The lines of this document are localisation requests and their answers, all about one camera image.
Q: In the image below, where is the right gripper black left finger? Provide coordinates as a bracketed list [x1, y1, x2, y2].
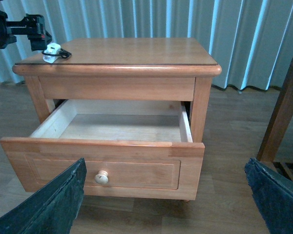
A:
[0, 158, 87, 234]

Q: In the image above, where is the white charger with black cable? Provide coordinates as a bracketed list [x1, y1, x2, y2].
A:
[42, 42, 72, 63]

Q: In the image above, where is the dark wooden furniture frame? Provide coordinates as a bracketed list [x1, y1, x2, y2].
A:
[256, 58, 293, 182]

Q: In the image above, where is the grey pleated curtain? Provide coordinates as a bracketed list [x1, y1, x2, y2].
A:
[0, 0, 293, 90]

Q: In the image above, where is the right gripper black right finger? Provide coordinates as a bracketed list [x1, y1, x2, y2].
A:
[245, 158, 293, 234]

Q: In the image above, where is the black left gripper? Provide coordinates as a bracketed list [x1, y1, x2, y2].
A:
[6, 14, 52, 51]

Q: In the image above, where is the wooden drawer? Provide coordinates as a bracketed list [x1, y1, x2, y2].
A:
[0, 99, 205, 200]

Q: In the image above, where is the wooden two-drawer nightstand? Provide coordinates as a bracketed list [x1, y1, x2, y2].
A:
[12, 37, 222, 203]

